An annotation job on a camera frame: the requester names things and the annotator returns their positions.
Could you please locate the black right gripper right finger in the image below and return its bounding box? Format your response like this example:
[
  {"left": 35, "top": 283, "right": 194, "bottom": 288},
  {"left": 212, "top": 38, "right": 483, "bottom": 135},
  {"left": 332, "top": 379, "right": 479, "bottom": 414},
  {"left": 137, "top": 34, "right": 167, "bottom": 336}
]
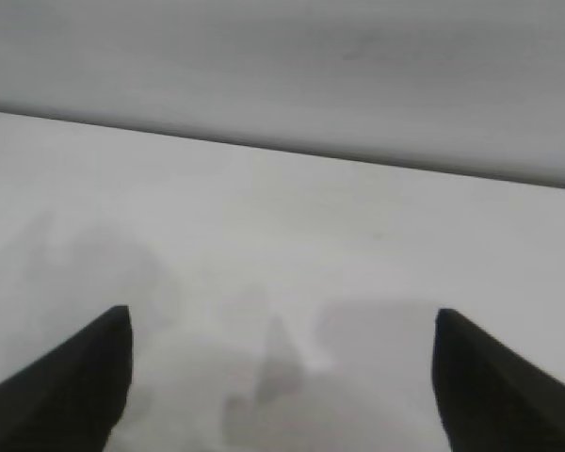
[{"left": 431, "top": 308, "right": 565, "bottom": 452}]

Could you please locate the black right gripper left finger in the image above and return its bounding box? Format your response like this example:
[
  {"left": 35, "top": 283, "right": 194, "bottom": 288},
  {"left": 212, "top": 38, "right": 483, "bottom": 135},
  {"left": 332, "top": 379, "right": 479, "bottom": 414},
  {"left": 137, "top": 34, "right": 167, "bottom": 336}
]
[{"left": 0, "top": 304, "right": 135, "bottom": 452}]

